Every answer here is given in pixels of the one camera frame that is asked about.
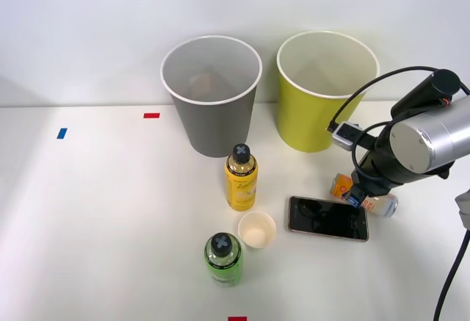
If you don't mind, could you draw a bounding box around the yellow drink bottle black cap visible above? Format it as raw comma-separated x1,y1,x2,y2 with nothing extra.
224,143,259,213

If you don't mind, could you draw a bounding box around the thick black cable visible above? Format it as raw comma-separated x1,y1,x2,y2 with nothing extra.
433,227,470,321

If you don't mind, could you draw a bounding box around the orange and white drink can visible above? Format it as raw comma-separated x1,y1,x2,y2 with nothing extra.
329,173,400,220

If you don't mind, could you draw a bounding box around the small white paper cup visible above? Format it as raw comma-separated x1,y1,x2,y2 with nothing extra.
237,211,277,250

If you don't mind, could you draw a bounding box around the green drink bottle black cap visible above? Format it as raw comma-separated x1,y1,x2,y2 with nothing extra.
203,232,245,288

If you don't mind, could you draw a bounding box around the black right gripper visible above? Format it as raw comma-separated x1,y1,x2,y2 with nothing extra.
344,150,400,210

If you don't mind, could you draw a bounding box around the black smartphone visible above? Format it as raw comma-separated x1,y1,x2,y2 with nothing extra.
287,195,369,243

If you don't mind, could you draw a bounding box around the yellow-green plastic waste bin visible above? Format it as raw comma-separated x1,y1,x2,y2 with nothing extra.
275,30,380,154

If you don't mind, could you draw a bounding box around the grey plastic waste bin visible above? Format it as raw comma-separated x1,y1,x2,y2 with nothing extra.
160,35,263,159

